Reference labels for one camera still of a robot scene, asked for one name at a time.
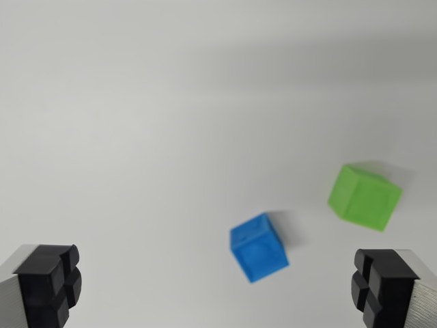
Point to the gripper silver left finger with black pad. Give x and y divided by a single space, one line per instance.
41 283

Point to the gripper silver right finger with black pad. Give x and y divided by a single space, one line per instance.
389 287

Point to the blue soft cube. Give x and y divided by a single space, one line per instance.
257 249

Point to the green soft cube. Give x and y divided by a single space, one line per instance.
363 198

